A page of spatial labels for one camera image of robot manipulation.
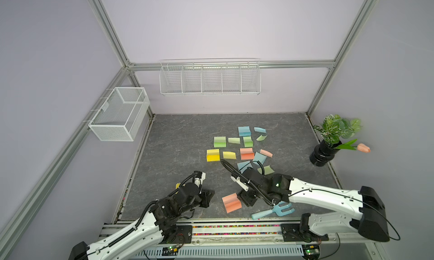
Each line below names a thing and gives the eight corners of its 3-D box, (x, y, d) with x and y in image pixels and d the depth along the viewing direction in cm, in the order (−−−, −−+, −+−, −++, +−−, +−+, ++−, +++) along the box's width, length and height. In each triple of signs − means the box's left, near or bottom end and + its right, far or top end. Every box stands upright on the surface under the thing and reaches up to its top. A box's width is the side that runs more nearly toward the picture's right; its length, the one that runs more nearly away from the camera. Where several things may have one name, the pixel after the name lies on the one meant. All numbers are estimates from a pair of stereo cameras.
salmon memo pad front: (240, 159, 100) (241, 157, 98) (240, 150, 104) (240, 148, 102) (254, 159, 100) (255, 157, 98) (253, 150, 104) (253, 148, 102)
